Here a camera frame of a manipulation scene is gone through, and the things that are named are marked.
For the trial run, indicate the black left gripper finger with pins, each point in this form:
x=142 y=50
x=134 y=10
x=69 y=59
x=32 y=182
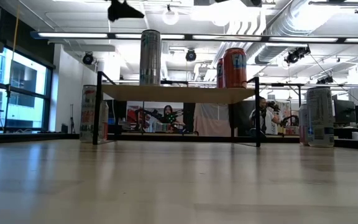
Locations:
x=127 y=13
x=114 y=9

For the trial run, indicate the orange Fanta soda can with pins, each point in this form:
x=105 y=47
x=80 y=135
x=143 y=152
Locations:
x=220 y=74
x=235 y=71

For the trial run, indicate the tall white can red print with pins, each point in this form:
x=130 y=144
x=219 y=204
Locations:
x=85 y=118

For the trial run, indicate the tall white can blue print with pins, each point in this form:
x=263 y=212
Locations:
x=320 y=118

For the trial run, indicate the long black ceiling light bar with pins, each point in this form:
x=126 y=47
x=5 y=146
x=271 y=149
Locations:
x=73 y=35

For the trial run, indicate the dark ceiling box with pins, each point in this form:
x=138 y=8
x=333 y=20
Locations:
x=251 y=2
x=203 y=2

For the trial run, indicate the red and white poster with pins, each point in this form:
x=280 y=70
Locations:
x=134 y=113

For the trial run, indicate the person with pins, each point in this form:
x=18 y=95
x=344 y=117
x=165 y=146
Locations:
x=168 y=110
x=270 y=119

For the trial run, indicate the thin black floor stand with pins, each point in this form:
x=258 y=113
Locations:
x=72 y=121

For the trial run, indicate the large glass window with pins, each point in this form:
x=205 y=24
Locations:
x=26 y=93

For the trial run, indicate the small black box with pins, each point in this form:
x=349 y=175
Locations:
x=64 y=128

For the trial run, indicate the beige cloth partition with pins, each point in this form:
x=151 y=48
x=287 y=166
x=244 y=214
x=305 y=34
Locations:
x=211 y=121

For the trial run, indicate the black partition panel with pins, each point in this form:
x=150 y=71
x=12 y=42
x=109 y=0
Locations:
x=242 y=119

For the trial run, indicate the black track spotlight cluster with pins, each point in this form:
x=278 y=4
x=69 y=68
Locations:
x=325 y=80
x=296 y=55

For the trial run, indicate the floral print poster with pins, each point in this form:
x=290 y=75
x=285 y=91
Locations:
x=285 y=107

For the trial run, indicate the black ceiling track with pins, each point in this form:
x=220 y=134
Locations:
x=336 y=3

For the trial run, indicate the short silver and pink can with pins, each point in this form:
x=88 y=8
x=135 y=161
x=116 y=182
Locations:
x=303 y=130

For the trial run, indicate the white cup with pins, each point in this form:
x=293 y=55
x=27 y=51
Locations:
x=355 y=136

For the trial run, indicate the wooden shelf black metal frame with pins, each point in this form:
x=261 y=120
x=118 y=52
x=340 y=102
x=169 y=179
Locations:
x=172 y=94

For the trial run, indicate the black post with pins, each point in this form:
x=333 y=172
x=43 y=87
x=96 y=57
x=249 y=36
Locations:
x=189 y=112

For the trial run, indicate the black aluminium table frame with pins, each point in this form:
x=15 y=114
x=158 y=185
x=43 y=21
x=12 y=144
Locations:
x=42 y=136

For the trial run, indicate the silver ventilation duct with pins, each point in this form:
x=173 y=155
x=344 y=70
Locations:
x=269 y=54

